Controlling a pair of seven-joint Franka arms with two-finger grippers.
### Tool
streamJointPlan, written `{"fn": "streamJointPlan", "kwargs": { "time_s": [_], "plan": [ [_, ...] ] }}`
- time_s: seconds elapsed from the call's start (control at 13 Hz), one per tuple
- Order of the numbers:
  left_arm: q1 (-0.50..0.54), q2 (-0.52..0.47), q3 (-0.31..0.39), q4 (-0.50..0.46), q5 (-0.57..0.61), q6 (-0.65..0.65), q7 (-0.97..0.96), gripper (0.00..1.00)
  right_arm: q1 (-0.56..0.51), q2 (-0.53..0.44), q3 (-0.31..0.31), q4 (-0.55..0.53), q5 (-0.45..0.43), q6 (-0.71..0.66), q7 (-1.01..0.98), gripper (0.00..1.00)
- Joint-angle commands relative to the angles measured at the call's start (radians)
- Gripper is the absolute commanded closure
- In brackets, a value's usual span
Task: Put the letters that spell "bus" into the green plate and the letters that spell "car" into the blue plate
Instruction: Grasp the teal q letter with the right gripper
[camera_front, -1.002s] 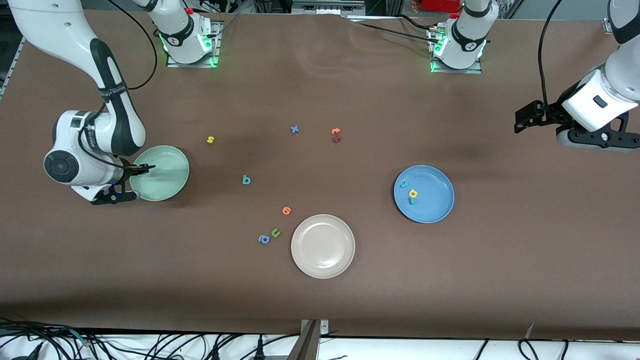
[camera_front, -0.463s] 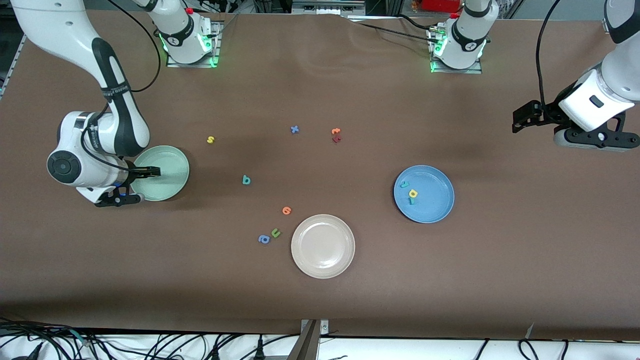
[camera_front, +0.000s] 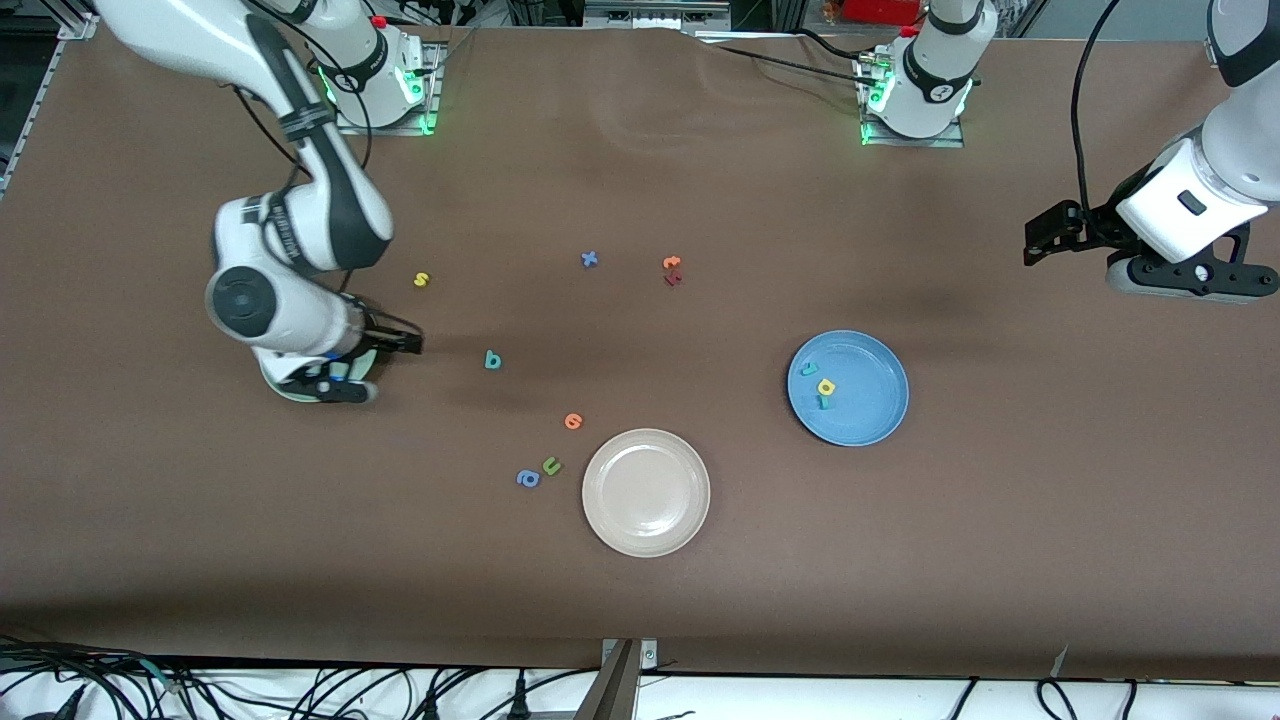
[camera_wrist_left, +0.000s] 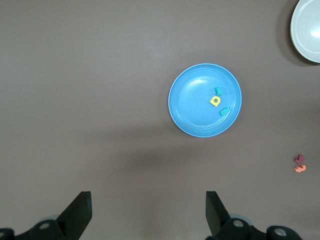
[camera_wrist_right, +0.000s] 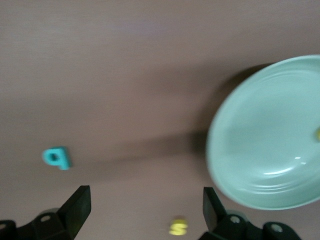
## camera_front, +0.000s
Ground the pale green plate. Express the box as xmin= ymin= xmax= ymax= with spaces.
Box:
xmin=260 ymin=345 xmax=383 ymax=405

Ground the blue plate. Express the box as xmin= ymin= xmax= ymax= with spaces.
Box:
xmin=786 ymin=329 xmax=911 ymax=448

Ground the beige plate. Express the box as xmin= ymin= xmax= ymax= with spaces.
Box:
xmin=581 ymin=428 xmax=712 ymax=559

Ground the red box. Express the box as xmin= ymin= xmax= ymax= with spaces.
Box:
xmin=843 ymin=0 xmax=926 ymax=26

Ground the grey metal fixture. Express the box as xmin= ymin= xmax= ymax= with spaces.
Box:
xmin=583 ymin=0 xmax=733 ymax=31

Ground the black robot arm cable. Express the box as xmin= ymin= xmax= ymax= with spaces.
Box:
xmin=232 ymin=0 xmax=376 ymax=301
xmin=1070 ymin=0 xmax=1126 ymax=216

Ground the black table cable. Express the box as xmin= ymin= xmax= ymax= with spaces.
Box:
xmin=695 ymin=40 xmax=876 ymax=86
xmin=795 ymin=28 xmax=901 ymax=63

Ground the metal table edge bracket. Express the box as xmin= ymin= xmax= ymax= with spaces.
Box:
xmin=573 ymin=638 xmax=659 ymax=720

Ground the aluminium frame profile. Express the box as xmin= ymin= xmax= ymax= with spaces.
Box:
xmin=55 ymin=0 xmax=101 ymax=41

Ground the black cable tangle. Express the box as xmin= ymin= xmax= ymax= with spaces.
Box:
xmin=0 ymin=635 xmax=201 ymax=720

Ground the black looped cable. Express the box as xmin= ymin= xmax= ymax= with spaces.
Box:
xmin=1035 ymin=678 xmax=1079 ymax=720

